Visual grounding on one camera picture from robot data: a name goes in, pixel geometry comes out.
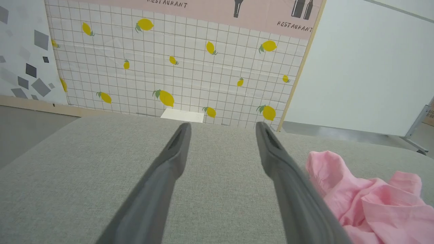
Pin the wooden baseboard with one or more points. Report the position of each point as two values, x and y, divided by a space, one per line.
37 106

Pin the grey metal bracket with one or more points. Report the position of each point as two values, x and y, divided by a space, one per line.
415 130

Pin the plain white board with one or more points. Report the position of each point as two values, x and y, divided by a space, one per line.
366 67

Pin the pink garment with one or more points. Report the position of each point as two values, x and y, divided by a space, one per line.
373 210

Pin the lemon print grid backdrop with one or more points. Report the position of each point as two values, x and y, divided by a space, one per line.
190 74

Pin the grey fabric sofa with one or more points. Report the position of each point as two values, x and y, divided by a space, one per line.
220 203

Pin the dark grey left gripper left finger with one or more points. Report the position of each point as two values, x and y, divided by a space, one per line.
152 196

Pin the pink restaurant poster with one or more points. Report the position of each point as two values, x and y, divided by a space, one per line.
264 13

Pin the white panel with grey squares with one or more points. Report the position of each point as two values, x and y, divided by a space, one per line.
23 51

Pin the brown cardboard box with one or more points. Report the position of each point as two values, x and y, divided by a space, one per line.
430 115

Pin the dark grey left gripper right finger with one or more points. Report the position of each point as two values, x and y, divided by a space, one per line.
295 200

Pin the small white box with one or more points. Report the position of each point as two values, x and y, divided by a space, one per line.
183 116

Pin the wooden edge strip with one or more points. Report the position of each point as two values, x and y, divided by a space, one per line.
298 71

